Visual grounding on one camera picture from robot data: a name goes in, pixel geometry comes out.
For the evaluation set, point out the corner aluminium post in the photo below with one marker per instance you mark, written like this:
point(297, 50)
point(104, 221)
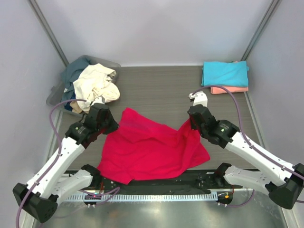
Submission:
point(46, 27)
point(274, 4)

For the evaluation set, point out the right corner aluminium post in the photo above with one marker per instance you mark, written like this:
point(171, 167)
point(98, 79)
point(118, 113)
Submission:
point(274, 4)

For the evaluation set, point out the grey-blue t shirt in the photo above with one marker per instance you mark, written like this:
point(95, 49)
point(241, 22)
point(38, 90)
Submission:
point(71, 74)

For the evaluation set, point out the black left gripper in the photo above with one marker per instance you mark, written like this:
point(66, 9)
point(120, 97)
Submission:
point(114, 125)

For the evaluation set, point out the left corner aluminium post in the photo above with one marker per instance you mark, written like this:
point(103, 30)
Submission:
point(46, 27)

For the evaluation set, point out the slotted cable duct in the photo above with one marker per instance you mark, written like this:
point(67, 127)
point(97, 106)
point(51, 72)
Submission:
point(81, 197)

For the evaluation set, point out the cream white t shirt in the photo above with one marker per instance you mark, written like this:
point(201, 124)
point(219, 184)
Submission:
point(96, 80)

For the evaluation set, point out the tan t shirt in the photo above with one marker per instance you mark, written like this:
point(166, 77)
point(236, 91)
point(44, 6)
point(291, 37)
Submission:
point(80, 106)

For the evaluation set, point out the dark blue t shirt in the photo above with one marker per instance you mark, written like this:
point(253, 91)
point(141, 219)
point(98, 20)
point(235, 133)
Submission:
point(67, 106)

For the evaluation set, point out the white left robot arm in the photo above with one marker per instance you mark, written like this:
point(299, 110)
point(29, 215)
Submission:
point(42, 194)

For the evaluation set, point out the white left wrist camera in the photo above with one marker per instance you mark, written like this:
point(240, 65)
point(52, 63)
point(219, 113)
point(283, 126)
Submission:
point(98, 100)

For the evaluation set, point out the folded salmon t shirt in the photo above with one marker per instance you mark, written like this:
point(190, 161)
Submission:
point(232, 89)

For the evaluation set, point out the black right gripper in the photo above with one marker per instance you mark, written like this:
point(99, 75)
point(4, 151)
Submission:
point(192, 125)

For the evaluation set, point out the folded turquoise t shirt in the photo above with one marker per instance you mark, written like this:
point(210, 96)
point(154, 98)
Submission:
point(225, 74)

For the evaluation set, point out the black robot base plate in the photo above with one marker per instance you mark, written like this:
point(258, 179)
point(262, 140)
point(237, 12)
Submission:
point(189, 183)

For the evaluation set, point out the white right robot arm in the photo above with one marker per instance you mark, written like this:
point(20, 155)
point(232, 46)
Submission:
point(281, 181)

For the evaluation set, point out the red pink t shirt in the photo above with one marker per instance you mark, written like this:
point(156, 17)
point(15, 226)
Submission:
point(142, 149)

